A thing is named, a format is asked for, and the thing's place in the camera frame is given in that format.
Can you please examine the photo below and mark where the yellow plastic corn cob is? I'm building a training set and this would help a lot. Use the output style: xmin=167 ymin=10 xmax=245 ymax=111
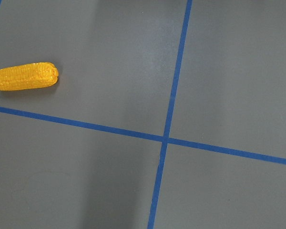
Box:
xmin=0 ymin=62 xmax=59 ymax=91

